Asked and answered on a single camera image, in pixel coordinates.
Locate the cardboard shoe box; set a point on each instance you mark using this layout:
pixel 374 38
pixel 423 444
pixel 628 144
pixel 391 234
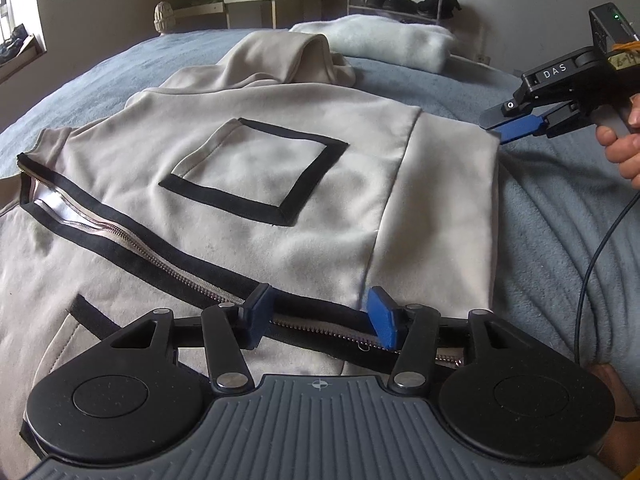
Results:
pixel 17 67

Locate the person's leg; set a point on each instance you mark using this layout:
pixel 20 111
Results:
pixel 620 440

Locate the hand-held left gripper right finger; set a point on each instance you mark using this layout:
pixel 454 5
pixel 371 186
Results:
pixel 382 317

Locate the pair of dark shoes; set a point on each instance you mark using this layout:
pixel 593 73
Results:
pixel 15 45

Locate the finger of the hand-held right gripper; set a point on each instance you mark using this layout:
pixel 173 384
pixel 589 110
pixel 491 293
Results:
pixel 520 129
pixel 510 110

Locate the white fluffy folded garment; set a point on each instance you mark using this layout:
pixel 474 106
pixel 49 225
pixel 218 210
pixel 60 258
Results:
pixel 380 40

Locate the cream bedpost finial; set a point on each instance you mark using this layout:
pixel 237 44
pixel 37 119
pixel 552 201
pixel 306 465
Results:
pixel 163 17

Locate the beige zip jacket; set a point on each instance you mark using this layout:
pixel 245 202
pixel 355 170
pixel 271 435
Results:
pixel 250 200

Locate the metal shoe rack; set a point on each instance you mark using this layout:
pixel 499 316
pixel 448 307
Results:
pixel 352 0

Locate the person's right hand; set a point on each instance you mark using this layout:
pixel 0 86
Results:
pixel 625 152

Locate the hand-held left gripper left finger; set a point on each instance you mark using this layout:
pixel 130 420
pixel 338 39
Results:
pixel 260 320

